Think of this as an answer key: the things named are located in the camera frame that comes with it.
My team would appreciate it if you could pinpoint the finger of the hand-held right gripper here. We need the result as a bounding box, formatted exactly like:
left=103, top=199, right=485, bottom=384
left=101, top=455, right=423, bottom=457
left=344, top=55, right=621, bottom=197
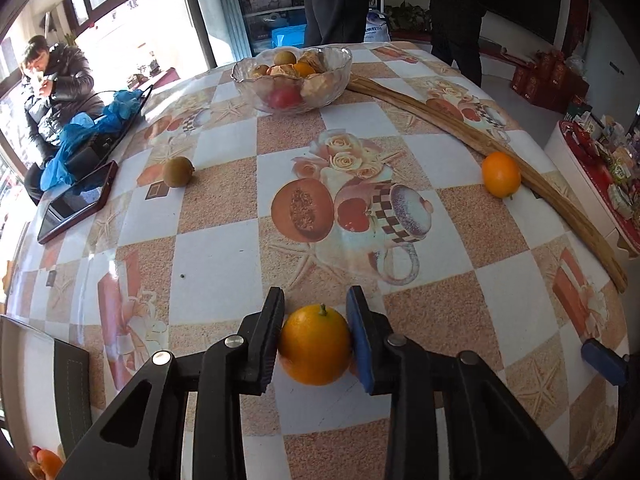
left=581, top=339, right=632, bottom=387

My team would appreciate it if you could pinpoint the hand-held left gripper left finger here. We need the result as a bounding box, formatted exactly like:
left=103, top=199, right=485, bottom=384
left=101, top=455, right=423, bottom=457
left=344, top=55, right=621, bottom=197
left=56, top=286, right=286, bottom=480

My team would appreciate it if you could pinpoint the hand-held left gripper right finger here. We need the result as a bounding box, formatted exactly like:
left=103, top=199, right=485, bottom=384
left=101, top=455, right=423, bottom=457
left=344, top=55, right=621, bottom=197
left=346, top=285, right=576, bottom=480

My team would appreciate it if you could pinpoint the large orange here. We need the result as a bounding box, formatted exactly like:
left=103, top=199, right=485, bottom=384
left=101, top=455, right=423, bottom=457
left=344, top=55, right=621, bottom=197
left=278, top=303, right=353, bottom=387
left=35, top=449, right=65, bottom=478

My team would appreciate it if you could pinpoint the grey cardboard box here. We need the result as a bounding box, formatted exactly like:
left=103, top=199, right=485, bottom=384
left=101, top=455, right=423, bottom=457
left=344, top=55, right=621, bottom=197
left=0, top=314, right=93, bottom=480

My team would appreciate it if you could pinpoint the glass bowl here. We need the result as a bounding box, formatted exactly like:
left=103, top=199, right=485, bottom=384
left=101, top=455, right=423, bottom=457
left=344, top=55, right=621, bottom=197
left=231, top=45, right=353, bottom=115

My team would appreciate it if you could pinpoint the pile of snack packets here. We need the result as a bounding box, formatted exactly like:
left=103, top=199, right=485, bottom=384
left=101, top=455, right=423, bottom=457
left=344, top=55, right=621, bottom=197
left=560, top=105, right=640, bottom=256

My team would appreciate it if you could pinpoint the long wooden stick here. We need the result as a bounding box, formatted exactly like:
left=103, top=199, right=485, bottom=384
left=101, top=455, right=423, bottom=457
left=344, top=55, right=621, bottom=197
left=346, top=75, right=628, bottom=293

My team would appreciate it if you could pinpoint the tablet in red case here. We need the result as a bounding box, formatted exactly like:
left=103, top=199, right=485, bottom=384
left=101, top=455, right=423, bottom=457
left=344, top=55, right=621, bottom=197
left=37, top=160, right=119, bottom=245

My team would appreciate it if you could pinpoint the red apple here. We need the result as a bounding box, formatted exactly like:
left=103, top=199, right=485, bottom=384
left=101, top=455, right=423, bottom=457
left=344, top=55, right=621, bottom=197
left=267, top=84, right=303, bottom=110

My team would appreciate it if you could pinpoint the black pouch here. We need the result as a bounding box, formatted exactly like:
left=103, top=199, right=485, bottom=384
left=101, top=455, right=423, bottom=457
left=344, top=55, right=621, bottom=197
left=65, top=132, right=118, bottom=171

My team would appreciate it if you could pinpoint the blue cloth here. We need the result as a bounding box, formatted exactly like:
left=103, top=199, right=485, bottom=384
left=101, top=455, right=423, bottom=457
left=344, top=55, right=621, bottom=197
left=40, top=90, right=146, bottom=193

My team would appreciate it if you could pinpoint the stack of red boxes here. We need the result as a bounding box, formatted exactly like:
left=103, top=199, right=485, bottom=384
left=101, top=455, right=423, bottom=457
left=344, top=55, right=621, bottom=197
left=511, top=50, right=588, bottom=113

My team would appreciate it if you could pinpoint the blue plastic crate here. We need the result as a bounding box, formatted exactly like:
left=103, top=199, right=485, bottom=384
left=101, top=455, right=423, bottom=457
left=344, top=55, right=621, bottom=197
left=270, top=25, right=307, bottom=50

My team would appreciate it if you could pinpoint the white plastic bag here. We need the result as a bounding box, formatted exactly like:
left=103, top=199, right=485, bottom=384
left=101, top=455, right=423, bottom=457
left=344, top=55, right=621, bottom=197
left=364, top=10, right=392, bottom=43

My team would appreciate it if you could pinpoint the green potted plant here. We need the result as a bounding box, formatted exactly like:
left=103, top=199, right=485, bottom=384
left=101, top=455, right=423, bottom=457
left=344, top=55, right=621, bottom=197
left=385, top=2, right=433, bottom=36

